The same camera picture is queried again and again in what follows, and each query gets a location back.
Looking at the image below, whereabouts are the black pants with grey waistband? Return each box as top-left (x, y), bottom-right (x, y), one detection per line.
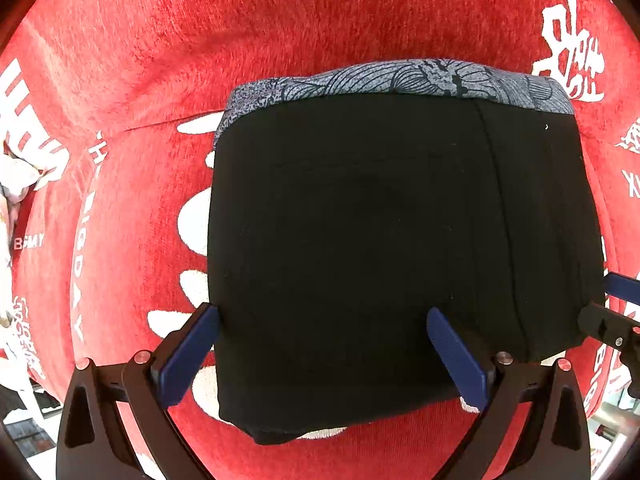
top-left (207, 58), bottom-right (604, 441)

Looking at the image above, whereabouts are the red sofa cover white characters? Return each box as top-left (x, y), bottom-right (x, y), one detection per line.
top-left (1, 0), bottom-right (639, 479)

